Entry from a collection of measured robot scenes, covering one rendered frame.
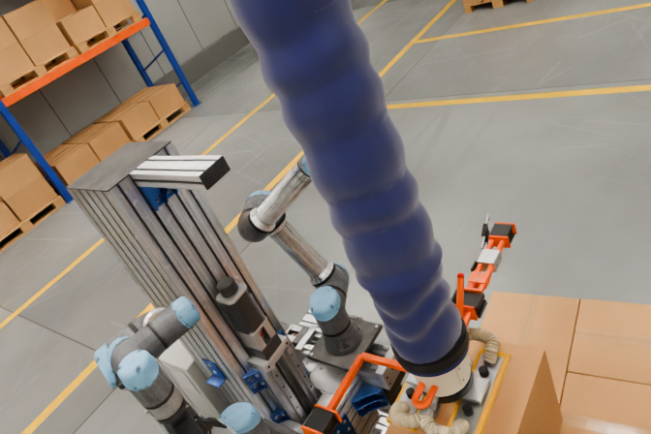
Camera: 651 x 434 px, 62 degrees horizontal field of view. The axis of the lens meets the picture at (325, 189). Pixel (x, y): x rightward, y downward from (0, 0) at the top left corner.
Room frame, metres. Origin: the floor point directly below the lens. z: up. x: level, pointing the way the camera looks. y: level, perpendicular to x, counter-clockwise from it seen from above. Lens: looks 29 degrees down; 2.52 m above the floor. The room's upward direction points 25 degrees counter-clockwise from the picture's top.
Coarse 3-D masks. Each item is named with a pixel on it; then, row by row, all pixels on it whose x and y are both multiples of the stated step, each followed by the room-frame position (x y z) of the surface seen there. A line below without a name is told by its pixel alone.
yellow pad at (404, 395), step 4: (404, 384) 1.22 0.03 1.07; (408, 384) 1.21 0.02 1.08; (404, 388) 1.20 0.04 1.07; (408, 388) 1.17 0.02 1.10; (412, 388) 1.17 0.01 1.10; (400, 392) 1.20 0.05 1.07; (404, 392) 1.19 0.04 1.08; (408, 392) 1.16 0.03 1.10; (412, 392) 1.15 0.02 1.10; (400, 396) 1.18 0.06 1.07; (404, 396) 1.17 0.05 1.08; (408, 396) 1.16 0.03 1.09; (420, 396) 1.15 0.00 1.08; (424, 396) 1.14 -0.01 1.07; (396, 400) 1.17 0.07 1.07; (400, 400) 1.16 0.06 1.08; (404, 400) 1.16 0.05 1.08; (408, 400) 1.15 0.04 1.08; (420, 400) 1.13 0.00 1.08; (412, 404) 1.13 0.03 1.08; (412, 408) 1.12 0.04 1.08; (416, 408) 1.12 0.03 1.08; (412, 412) 1.11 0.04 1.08; (416, 412) 1.11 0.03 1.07; (388, 420) 1.12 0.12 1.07; (408, 428) 1.07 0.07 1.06; (412, 428) 1.06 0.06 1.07; (416, 428) 1.06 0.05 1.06
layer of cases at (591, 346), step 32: (512, 320) 1.74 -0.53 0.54; (544, 320) 1.66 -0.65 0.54; (576, 320) 1.61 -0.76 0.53; (608, 320) 1.53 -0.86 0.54; (640, 320) 1.46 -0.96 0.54; (576, 352) 1.45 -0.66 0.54; (608, 352) 1.39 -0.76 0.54; (640, 352) 1.34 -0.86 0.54; (576, 384) 1.33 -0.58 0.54; (608, 384) 1.27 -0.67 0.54; (640, 384) 1.22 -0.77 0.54; (576, 416) 1.21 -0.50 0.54; (608, 416) 1.16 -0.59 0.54; (640, 416) 1.11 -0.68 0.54
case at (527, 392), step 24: (528, 360) 1.20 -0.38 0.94; (504, 384) 1.16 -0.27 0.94; (528, 384) 1.13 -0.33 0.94; (552, 384) 1.21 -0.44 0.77; (504, 408) 1.08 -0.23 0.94; (528, 408) 1.07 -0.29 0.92; (552, 408) 1.18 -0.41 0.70; (408, 432) 1.15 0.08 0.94; (504, 432) 1.01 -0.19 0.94; (528, 432) 1.04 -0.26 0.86; (552, 432) 1.14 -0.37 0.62
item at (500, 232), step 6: (498, 222) 1.60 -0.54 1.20; (492, 228) 1.59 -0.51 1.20; (498, 228) 1.57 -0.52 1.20; (504, 228) 1.56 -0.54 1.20; (510, 228) 1.55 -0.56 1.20; (492, 234) 1.55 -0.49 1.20; (498, 234) 1.54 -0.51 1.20; (504, 234) 1.53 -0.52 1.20; (510, 234) 1.54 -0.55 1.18; (498, 240) 1.53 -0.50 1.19; (504, 240) 1.51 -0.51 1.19; (510, 240) 1.53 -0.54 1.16; (510, 246) 1.50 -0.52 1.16
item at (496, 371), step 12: (480, 348) 1.22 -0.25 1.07; (480, 360) 1.18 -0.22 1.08; (504, 360) 1.14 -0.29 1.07; (480, 372) 1.12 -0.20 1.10; (492, 372) 1.12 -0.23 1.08; (504, 372) 1.11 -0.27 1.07; (492, 384) 1.08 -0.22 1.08; (492, 396) 1.05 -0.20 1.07; (456, 408) 1.06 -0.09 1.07; (468, 408) 1.02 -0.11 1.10; (480, 408) 1.02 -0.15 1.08; (468, 420) 1.00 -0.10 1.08; (480, 420) 0.99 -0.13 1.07; (468, 432) 0.97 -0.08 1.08; (480, 432) 0.96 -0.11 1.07
